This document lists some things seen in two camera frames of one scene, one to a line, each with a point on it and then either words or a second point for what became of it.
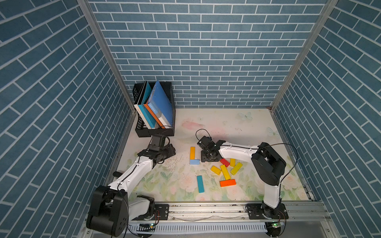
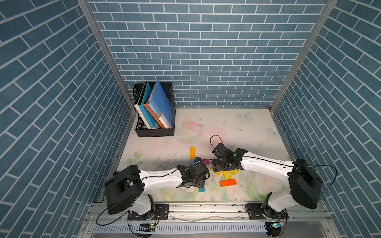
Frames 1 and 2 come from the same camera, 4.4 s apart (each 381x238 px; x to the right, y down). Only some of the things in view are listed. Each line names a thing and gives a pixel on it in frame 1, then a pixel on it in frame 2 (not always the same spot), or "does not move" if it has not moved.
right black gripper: (203, 157) → (215, 163)
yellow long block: (225, 173) does not move
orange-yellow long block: (192, 152) does not move
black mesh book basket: (142, 130) does not move
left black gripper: (171, 150) → (201, 184)
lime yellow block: (236, 168) does not move
